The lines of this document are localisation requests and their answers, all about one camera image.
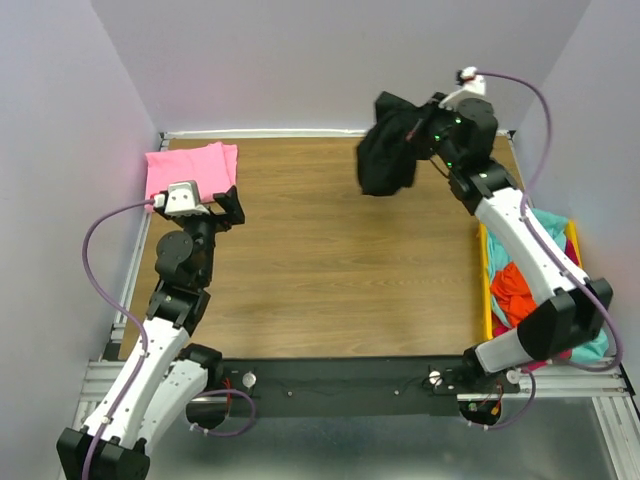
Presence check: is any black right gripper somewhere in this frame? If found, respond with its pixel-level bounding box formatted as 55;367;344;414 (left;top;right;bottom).
405;91;464;170

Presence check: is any black t-shirt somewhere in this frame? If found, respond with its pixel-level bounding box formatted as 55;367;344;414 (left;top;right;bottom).
356;91;431;196

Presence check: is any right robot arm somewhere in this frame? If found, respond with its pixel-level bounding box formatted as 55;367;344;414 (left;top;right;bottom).
412;92;613;392

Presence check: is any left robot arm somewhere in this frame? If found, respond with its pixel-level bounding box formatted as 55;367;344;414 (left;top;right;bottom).
56;181;245;479

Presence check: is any folded pink t-shirt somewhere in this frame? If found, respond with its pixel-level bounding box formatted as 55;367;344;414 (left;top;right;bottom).
145;141;238;205

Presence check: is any teal t-shirt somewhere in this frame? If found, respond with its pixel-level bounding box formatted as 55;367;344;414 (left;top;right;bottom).
485;208;612;365

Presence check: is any yellow plastic bin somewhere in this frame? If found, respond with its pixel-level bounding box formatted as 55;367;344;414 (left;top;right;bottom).
477;219;583;341

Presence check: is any orange t-shirt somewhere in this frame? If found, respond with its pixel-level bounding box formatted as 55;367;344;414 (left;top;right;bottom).
490;262;537;328

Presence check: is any magenta t-shirt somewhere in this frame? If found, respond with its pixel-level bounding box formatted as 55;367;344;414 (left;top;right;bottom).
493;238;582;372

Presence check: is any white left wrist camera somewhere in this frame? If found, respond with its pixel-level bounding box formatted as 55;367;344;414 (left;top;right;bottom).
153;181;209;217

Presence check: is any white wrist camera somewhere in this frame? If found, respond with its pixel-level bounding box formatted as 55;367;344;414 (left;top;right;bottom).
153;181;209;217
439;66;486;110

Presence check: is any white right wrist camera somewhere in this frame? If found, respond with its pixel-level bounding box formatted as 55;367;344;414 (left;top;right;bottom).
439;66;486;110

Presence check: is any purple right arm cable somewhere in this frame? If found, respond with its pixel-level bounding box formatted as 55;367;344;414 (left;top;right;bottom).
479;71;625;372

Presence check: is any black mounting base plate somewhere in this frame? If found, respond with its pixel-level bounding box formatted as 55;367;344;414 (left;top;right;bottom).
186;355;520;428

